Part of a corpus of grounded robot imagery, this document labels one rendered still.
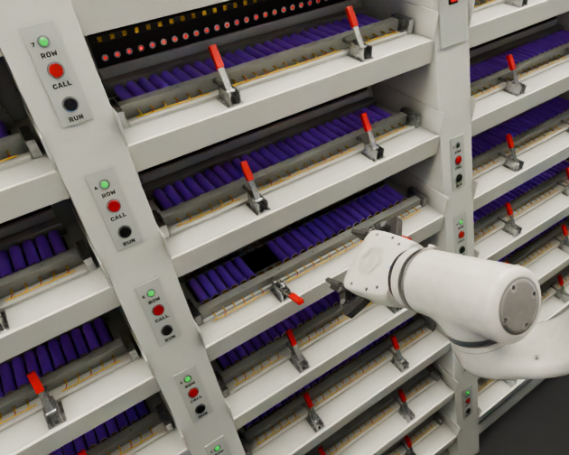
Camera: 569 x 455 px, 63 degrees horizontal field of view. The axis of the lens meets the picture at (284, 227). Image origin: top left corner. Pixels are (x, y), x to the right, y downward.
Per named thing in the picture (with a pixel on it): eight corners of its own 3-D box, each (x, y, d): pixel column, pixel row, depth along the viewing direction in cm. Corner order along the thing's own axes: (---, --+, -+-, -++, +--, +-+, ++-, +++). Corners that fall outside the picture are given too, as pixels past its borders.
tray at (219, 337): (441, 229, 108) (449, 198, 102) (209, 362, 85) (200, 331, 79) (382, 189, 121) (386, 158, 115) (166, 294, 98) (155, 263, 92)
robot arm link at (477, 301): (462, 295, 62) (440, 236, 60) (556, 322, 51) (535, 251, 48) (419, 331, 60) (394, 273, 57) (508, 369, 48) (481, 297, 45)
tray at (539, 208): (604, 191, 143) (623, 153, 134) (471, 278, 120) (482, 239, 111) (545, 162, 156) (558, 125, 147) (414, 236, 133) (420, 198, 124)
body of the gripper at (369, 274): (415, 231, 61) (365, 223, 71) (380, 301, 59) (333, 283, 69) (451, 257, 64) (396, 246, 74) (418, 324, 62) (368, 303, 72)
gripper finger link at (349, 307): (383, 274, 66) (361, 265, 71) (356, 321, 66) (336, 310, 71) (388, 278, 67) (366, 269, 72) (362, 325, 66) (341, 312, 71)
